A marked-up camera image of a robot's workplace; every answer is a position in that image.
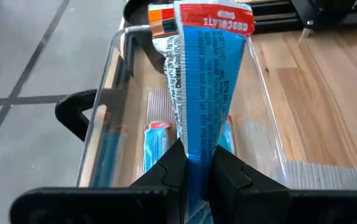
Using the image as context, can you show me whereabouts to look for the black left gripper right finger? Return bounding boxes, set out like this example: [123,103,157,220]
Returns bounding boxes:
[208,145,292,224]

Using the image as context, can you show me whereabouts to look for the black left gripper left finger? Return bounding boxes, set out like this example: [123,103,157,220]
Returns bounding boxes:
[130,138,188,223]

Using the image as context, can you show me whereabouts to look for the blue chocolate chip granola bar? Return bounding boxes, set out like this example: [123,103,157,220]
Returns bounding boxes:
[142,114,236,175]
[147,0,256,224]

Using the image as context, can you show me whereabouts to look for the clear plastic bin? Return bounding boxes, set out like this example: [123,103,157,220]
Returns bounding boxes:
[75,24,288,189]

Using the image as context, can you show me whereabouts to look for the grey woven placemat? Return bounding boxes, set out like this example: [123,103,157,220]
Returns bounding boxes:
[282,160,357,191]

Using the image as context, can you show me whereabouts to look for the black curved clamp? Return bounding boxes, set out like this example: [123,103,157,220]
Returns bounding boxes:
[55,89,98,142]

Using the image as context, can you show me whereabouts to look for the black metal frame rails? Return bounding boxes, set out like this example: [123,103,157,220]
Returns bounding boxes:
[249,0,357,40]

